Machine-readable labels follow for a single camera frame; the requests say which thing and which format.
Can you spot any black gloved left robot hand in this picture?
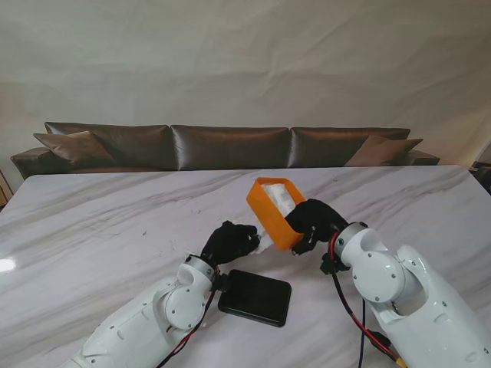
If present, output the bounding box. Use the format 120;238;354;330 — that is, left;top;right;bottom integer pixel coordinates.
199;221;259;265

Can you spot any wooden furniture piece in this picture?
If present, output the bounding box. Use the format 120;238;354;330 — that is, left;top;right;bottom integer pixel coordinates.
0;168;11;206

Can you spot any orange plastic tissue box cover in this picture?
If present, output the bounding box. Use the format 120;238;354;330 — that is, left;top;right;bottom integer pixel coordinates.
245;176;307;252

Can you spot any brown leather sofa back cushion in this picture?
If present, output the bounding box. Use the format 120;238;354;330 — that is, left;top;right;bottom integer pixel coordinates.
44;121;172;170
170;124;292;172
289;126;411;169

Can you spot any brown satin throw pillow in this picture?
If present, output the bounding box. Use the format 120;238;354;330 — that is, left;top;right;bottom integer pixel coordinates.
344;134;424;167
33;130;116;165

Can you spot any black tissue box base plate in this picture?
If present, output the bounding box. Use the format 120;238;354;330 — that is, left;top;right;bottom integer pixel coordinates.
217;268;292;328

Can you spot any white soft tissue pack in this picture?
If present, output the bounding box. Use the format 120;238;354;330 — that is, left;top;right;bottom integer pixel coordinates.
260;182;296;218

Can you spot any red black arm cable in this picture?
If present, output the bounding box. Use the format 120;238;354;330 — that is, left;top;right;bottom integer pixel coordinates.
328;232;407;368
153;289;218;368

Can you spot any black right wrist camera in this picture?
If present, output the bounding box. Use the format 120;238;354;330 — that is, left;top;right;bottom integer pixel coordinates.
320;255;348;275

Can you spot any red black right arm cable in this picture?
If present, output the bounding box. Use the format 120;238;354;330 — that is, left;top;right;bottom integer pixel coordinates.
328;232;407;368

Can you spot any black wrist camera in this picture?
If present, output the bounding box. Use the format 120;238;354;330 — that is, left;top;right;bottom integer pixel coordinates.
320;255;348;275
213;271;233;294

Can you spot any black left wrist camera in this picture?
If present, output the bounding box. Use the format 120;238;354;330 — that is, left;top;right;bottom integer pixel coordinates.
213;271;233;294

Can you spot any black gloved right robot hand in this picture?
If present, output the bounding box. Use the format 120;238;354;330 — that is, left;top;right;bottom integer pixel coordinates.
283;198;350;256

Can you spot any brown leather sofa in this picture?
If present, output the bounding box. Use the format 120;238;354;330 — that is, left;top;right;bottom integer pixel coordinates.
10;121;441;180

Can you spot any red black left arm cable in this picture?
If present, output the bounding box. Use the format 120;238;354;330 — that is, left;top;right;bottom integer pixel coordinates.
153;289;218;368

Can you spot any dark side furniture piece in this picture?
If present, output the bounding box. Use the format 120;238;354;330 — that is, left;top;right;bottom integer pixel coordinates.
470;145;491;192

